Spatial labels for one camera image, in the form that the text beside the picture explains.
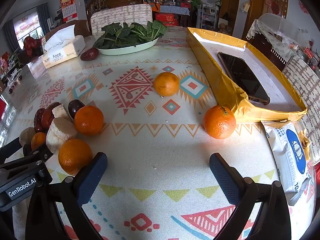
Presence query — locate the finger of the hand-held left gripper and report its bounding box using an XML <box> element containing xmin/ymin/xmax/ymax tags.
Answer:
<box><xmin>0</xmin><ymin>137</ymin><xmax>22</xmax><ymax>159</ymax></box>
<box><xmin>0</xmin><ymin>145</ymin><xmax>54</xmax><ymax>172</ymax></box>

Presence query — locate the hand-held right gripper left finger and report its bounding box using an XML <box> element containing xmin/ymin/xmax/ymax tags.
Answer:
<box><xmin>25</xmin><ymin>152</ymin><xmax>108</xmax><ymax>240</ymax></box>

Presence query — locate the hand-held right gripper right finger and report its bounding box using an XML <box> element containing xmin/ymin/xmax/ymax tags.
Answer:
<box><xmin>209</xmin><ymin>152</ymin><xmax>292</xmax><ymax>240</ymax></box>

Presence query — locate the orange mandarin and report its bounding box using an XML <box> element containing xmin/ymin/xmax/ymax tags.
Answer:
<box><xmin>153</xmin><ymin>72</ymin><xmax>180</xmax><ymax>97</ymax></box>
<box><xmin>74</xmin><ymin>105</ymin><xmax>104</xmax><ymax>136</ymax></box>
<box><xmin>202</xmin><ymin>105</ymin><xmax>237</xmax><ymax>140</ymax></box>
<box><xmin>58</xmin><ymin>139</ymin><xmax>93</xmax><ymax>176</ymax></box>
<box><xmin>31</xmin><ymin>132</ymin><xmax>47</xmax><ymax>151</ymax></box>

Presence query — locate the white peeled sugarcane chunk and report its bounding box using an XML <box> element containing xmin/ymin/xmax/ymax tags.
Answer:
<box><xmin>52</xmin><ymin>104</ymin><xmax>73</xmax><ymax>122</ymax></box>
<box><xmin>46</xmin><ymin>117</ymin><xmax>78</xmax><ymax>155</ymax></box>
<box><xmin>19</xmin><ymin>127</ymin><xmax>36</xmax><ymax>147</ymax></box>

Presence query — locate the white wet wipes pack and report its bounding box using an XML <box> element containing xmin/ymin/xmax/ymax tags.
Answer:
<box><xmin>260</xmin><ymin>120</ymin><xmax>313</xmax><ymax>207</ymax></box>

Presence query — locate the small white device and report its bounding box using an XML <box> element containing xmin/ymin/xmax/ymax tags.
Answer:
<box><xmin>6</xmin><ymin>69</ymin><xmax>23</xmax><ymax>85</ymax></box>

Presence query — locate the yellow crumpled wrapper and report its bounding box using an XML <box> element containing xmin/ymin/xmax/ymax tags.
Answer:
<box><xmin>299</xmin><ymin>127</ymin><xmax>312</xmax><ymax>160</ymax></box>

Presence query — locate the black smartphone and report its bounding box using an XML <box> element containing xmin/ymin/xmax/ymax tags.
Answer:
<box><xmin>217</xmin><ymin>51</ymin><xmax>271</xmax><ymax>105</ymax></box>

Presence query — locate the red jacket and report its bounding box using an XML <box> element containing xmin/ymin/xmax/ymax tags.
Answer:
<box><xmin>24</xmin><ymin>36</ymin><xmax>43</xmax><ymax>53</ymax></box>

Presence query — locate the white tissue box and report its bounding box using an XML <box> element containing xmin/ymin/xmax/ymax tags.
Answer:
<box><xmin>42</xmin><ymin>24</ymin><xmax>86</xmax><ymax>70</ymax></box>

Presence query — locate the grey-blue curtain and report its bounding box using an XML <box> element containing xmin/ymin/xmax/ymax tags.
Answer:
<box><xmin>36</xmin><ymin>2</ymin><xmax>50</xmax><ymax>34</ymax></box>
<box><xmin>2</xmin><ymin>20</ymin><xmax>20</xmax><ymax>53</ymax></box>

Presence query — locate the pale green oval plate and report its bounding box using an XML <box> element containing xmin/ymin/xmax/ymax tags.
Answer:
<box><xmin>96</xmin><ymin>37</ymin><xmax>159</xmax><ymax>56</ymax></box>

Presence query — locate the wooden chair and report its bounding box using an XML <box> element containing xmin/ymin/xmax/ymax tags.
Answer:
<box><xmin>45</xmin><ymin>20</ymin><xmax>92</xmax><ymax>39</ymax></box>

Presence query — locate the white lace cloth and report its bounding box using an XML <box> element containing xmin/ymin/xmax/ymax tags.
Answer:
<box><xmin>246</xmin><ymin>12</ymin><xmax>320</xmax><ymax>68</ymax></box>

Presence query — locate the pile of spinach leaves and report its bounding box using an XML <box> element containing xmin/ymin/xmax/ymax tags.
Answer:
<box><xmin>92</xmin><ymin>20</ymin><xmax>167</xmax><ymax>49</ymax></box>

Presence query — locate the metal shelf rack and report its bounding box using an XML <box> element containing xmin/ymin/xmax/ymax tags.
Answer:
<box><xmin>197</xmin><ymin>4</ymin><xmax>220</xmax><ymax>29</ymax></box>

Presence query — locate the red gift box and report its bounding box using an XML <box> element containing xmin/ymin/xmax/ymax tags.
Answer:
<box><xmin>155</xmin><ymin>12</ymin><xmax>179</xmax><ymax>26</ymax></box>

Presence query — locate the blue checked tablecloth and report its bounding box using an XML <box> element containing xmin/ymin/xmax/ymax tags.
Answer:
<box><xmin>159</xmin><ymin>5</ymin><xmax>190</xmax><ymax>17</ymax></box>

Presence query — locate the red wall calendar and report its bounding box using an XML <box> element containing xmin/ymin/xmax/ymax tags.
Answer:
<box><xmin>60</xmin><ymin>0</ymin><xmax>77</xmax><ymax>23</ymax></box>

